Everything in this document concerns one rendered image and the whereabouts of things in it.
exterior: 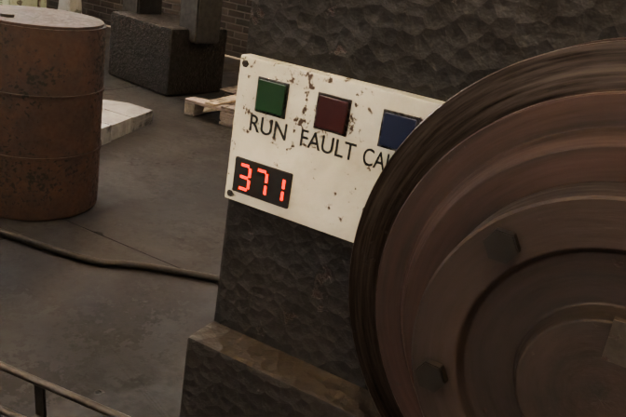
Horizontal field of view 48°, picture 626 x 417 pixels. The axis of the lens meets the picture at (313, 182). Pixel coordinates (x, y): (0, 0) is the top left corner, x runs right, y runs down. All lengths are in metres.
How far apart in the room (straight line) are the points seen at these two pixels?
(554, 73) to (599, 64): 0.03
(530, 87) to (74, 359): 2.07
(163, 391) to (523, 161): 1.90
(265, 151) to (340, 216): 0.12
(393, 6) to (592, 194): 0.35
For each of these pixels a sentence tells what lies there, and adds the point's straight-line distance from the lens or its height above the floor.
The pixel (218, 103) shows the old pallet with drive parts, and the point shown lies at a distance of 5.31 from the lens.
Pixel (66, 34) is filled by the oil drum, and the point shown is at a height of 0.85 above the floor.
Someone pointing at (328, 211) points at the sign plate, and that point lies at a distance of 0.81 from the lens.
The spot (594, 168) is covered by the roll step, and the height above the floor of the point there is 1.26.
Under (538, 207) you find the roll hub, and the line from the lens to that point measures 0.50.
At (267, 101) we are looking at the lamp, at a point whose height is 1.19.
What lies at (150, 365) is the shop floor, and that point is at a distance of 2.44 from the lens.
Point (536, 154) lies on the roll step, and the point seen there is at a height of 1.25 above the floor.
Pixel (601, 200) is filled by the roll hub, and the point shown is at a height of 1.25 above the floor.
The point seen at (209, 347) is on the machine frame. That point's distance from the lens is 0.94.
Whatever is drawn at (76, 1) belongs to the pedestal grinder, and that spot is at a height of 0.27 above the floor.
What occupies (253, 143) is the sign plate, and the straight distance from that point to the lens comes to 0.85.
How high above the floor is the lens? 1.38
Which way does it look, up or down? 19 degrees down
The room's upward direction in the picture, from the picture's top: 9 degrees clockwise
